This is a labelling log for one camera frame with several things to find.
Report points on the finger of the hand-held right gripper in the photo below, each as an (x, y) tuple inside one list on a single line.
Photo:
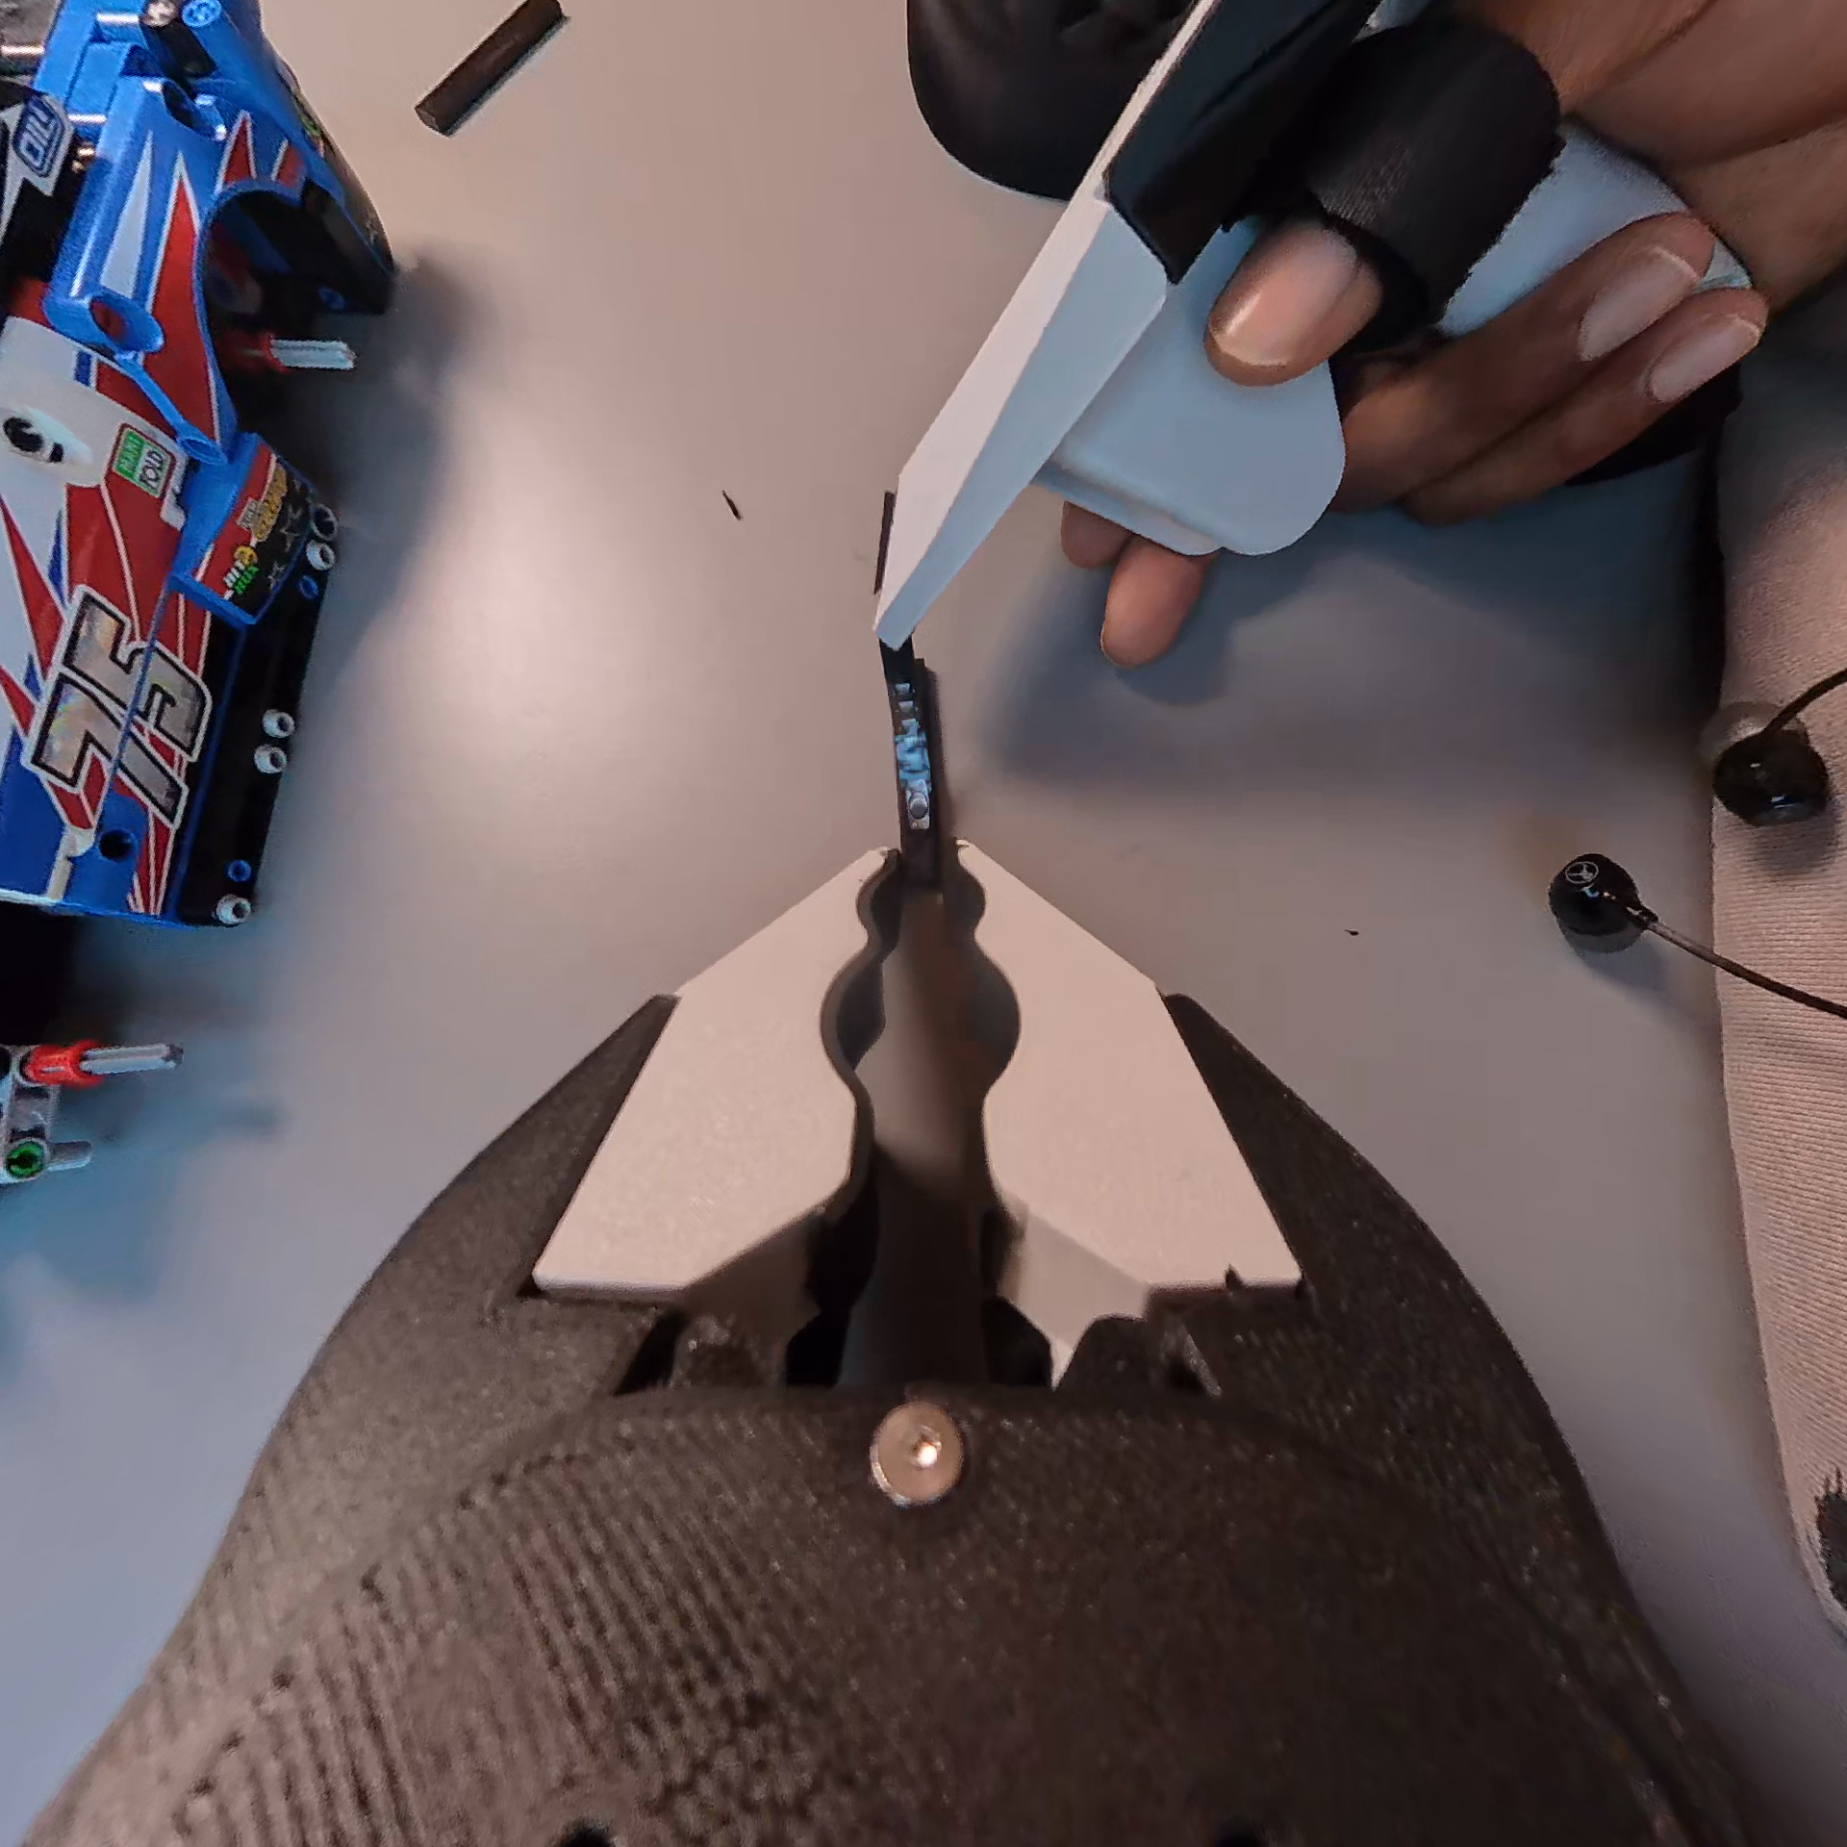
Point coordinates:
[(1038, 374)]

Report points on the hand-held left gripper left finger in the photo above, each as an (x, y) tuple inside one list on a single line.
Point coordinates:
[(692, 1126)]

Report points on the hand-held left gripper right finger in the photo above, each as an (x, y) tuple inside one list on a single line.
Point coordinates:
[(1111, 1126)]

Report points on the small black lego piece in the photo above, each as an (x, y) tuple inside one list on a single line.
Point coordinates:
[(914, 765)]

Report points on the dark lego axle rod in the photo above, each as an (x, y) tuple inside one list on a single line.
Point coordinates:
[(488, 66)]

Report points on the blue white red lego car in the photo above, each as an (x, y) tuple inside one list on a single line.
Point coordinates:
[(129, 548)]

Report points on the person's right hand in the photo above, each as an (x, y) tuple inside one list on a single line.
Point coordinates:
[(1701, 86)]

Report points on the beige sweatshirt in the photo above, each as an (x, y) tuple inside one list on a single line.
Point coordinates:
[(1790, 1099)]

